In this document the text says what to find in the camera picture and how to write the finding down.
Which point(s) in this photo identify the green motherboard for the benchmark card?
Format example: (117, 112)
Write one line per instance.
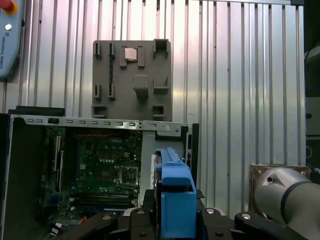
(92, 155)

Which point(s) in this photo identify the RAM stick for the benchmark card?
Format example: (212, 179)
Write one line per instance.
(111, 72)

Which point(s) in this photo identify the grey parts rack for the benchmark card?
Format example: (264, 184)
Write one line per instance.
(130, 100)

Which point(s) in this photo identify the black RAM slot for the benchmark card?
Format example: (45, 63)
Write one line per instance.
(105, 198)

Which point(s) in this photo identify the silver CPU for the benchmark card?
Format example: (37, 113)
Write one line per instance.
(130, 54)

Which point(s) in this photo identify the hard disk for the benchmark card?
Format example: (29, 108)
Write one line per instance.
(177, 200)

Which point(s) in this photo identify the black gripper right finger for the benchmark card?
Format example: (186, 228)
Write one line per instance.
(217, 225)

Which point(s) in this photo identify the metal socket cover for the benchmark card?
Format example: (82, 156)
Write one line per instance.
(128, 168)

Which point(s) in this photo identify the black PC case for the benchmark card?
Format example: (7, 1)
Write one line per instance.
(22, 162)

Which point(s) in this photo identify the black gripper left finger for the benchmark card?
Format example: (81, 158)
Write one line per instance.
(135, 225)

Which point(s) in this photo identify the pale blue teach pendant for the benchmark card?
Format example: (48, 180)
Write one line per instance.
(8, 50)

